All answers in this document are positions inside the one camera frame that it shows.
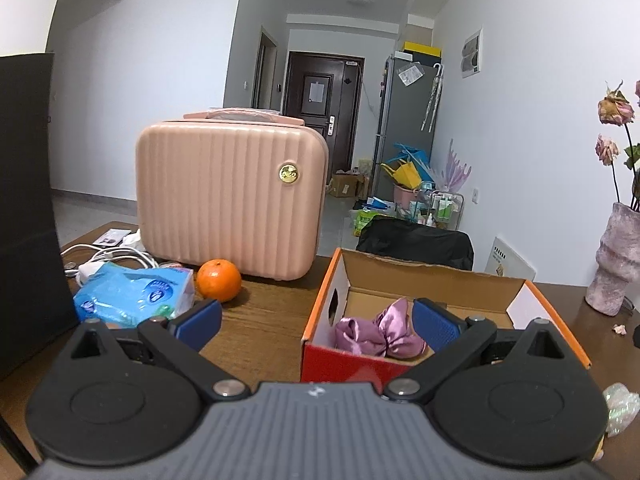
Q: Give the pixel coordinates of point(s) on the white power adapter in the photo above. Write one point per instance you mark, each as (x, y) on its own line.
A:
(90, 271)

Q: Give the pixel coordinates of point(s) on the pink ribbed suitcase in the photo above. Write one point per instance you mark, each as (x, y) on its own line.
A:
(215, 195)

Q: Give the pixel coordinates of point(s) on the grey refrigerator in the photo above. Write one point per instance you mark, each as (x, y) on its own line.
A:
(400, 125)

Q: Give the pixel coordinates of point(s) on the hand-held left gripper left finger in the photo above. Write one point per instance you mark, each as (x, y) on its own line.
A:
(200, 317)

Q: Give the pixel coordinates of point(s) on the clear wrapper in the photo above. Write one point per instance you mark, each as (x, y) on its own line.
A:
(622, 407)

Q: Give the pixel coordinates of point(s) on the paper sheet on refrigerator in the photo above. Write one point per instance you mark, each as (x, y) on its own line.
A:
(411, 74)

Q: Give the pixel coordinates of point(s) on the white flat panel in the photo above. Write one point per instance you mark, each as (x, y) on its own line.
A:
(510, 260)

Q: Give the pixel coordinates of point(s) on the blue bag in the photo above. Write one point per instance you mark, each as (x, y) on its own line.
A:
(412, 152)

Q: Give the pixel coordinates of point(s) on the black bag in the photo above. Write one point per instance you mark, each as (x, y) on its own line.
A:
(415, 242)

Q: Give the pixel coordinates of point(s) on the white wall panel box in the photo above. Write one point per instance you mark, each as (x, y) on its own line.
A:
(471, 54)

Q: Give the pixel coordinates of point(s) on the cart with bottles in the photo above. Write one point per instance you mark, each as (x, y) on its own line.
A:
(442, 207)

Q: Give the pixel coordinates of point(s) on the purple feather decoration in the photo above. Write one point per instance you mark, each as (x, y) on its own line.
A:
(455, 170)

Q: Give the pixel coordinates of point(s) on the yellow bag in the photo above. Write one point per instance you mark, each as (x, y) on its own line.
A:
(405, 174)

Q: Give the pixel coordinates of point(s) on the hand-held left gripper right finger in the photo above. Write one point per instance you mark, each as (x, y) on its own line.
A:
(435, 325)

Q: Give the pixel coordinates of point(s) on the white folded umbrella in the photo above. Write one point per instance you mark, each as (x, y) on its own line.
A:
(432, 100)

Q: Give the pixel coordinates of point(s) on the blue tissue pack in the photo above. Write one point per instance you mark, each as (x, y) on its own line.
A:
(130, 295)

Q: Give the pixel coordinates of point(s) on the dark brown entrance door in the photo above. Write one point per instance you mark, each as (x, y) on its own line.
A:
(310, 125)

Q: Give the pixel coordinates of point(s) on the fallen pink petal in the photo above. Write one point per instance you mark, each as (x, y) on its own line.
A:
(620, 329)

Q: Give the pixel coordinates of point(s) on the orange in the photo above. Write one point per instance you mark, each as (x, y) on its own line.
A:
(218, 281)

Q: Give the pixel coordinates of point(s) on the pink bucket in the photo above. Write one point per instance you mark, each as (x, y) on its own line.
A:
(406, 197)

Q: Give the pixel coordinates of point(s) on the white wall outlet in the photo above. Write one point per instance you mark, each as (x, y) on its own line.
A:
(475, 197)

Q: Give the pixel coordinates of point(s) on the pink textured vase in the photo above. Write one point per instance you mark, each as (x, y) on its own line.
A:
(612, 265)

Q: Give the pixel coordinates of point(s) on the black monitor panel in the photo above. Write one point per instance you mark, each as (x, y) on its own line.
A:
(25, 210)

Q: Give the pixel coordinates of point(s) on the white booklet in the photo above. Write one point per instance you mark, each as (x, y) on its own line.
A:
(111, 237)

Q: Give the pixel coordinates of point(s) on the red cardboard box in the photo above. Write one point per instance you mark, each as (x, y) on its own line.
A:
(360, 360)

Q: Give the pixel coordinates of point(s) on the dark interior door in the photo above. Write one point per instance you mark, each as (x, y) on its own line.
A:
(265, 70)

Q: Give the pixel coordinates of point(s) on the green bag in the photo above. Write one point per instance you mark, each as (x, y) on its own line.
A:
(365, 222)

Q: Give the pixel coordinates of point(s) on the paper notice on door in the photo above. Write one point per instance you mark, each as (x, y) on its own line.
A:
(314, 91)

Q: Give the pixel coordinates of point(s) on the brown cardboard box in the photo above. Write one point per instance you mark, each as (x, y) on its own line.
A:
(345, 185)

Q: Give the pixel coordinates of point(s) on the yellow box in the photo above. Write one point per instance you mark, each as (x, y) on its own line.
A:
(422, 50)

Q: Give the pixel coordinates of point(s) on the purple satin scrunchie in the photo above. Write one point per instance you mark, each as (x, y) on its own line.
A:
(370, 335)

